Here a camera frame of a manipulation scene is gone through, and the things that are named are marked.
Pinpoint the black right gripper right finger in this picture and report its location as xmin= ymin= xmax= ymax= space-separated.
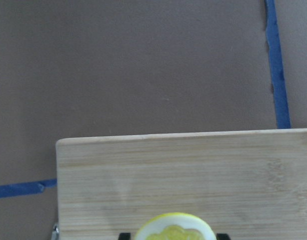
xmin=216 ymin=233 xmax=230 ymax=240

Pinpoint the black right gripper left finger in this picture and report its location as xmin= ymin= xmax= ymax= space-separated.
xmin=118 ymin=232 xmax=131 ymax=240

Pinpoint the lemon slice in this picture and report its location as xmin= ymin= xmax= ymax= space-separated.
xmin=133 ymin=212 xmax=216 ymax=240

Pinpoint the wooden cutting board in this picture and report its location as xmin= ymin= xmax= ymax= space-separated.
xmin=56 ymin=128 xmax=307 ymax=240

